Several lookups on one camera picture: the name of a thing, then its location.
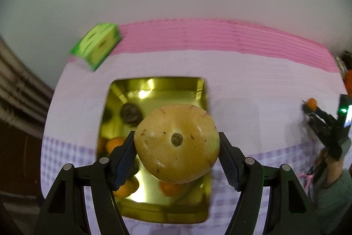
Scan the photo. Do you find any orange mandarin top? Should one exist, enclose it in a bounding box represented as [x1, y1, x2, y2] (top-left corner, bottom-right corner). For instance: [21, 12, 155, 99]
[305, 98, 317, 112]

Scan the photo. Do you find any orange mandarin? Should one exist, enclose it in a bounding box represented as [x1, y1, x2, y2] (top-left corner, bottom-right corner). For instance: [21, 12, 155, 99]
[305, 98, 317, 112]
[159, 181, 184, 197]

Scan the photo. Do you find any orange mandarin front lone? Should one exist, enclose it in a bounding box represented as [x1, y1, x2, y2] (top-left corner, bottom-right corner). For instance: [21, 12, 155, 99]
[113, 177, 140, 199]

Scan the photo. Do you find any yellow-orange mandarin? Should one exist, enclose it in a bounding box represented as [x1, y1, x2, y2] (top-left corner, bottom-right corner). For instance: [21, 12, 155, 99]
[105, 137, 125, 154]

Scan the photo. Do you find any dark passion fruit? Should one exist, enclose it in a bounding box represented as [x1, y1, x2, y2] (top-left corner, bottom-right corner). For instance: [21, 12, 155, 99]
[119, 103, 143, 126]
[127, 157, 140, 178]

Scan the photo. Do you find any pale yellow apple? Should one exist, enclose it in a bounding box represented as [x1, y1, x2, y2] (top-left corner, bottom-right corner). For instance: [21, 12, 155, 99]
[134, 104, 220, 184]

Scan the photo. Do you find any grey sleeved forearm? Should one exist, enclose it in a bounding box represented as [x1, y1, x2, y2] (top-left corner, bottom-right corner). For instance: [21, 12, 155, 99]
[313, 169, 351, 234]

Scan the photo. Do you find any person's right hand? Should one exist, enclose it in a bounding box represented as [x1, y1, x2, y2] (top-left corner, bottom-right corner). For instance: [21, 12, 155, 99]
[315, 148, 344, 188]

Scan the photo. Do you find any orange plastic bag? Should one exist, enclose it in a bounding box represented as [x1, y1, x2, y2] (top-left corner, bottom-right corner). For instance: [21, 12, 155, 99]
[343, 70, 352, 97]

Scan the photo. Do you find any pink purple checked tablecloth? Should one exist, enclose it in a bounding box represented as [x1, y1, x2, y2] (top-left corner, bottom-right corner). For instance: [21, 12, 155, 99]
[40, 18, 347, 235]

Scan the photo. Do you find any gold toffee tin box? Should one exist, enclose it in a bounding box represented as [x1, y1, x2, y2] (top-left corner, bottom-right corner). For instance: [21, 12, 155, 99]
[97, 77, 218, 224]

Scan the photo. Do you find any beige patterned curtain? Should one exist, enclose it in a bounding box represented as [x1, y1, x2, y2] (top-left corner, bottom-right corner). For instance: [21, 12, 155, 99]
[1, 39, 54, 139]

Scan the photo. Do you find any green tissue pack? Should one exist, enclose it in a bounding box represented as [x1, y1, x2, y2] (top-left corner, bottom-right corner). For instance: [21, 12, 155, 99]
[70, 23, 122, 72]

